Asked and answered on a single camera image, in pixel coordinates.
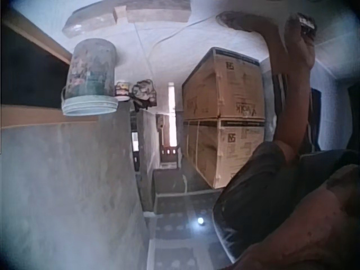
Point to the person's left hand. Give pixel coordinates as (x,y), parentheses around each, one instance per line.
(301,50)

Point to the small wooden block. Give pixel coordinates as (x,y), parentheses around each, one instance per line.
(120,14)

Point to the dark slotted crate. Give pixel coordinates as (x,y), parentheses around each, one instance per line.
(169,154)

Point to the large cardboard carton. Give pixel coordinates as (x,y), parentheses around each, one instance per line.
(225,152)
(225,84)

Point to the person's legs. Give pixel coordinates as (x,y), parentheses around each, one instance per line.
(261,28)

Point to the paint-stained plastic bucket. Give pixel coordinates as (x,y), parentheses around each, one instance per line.
(90,78)

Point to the blue cloth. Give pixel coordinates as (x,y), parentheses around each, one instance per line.
(315,118)

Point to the person's left fingers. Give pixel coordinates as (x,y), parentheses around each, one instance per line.
(295,29)

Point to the wooden door frame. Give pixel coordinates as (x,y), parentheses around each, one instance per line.
(33,70)

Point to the small white dusty tool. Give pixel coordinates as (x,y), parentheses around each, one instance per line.
(307,22)

